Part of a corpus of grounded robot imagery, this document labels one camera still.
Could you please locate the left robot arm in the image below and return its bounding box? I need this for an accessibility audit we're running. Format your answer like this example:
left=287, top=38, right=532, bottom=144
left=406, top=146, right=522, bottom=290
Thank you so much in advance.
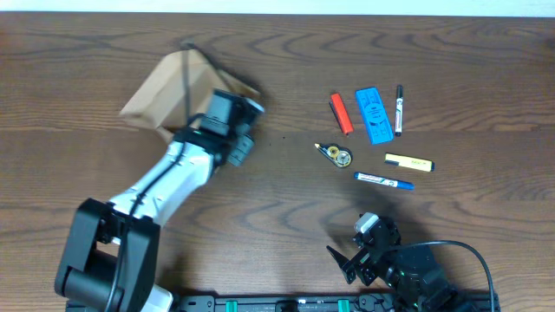
left=55, top=90, right=264, bottom=312

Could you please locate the correction tape dispenser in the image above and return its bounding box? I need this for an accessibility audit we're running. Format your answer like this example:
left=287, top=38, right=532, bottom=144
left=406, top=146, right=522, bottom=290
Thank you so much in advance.
left=314, top=143, right=353, bottom=168

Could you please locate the cardboard box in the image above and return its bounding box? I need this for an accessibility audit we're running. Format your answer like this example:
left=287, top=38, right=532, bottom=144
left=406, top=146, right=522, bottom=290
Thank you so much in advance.
left=119, top=49, right=261, bottom=142

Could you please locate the blue plastic case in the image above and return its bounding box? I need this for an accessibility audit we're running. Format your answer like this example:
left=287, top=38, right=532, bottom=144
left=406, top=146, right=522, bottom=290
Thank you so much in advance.
left=355, top=88, right=394, bottom=145

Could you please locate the yellow highlighter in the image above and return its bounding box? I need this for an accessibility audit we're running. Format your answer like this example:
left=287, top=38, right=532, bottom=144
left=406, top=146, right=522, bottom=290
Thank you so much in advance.
left=384, top=153, right=434, bottom=172

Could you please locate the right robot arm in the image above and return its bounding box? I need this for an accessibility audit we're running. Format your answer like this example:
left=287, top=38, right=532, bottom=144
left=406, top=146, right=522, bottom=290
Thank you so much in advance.
left=326, top=212, right=478, bottom=311

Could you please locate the black whiteboard marker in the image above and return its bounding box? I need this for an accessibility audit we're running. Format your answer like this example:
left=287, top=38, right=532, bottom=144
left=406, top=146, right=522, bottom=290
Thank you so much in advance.
left=395, top=85, right=404, bottom=137

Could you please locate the blue whiteboard marker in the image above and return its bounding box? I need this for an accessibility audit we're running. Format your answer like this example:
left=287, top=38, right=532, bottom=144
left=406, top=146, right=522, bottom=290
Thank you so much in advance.
left=354, top=172, right=415, bottom=191

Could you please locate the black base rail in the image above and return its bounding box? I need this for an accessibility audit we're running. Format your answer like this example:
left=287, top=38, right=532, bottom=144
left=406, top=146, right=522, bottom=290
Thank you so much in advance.
left=173, top=293, right=502, bottom=312

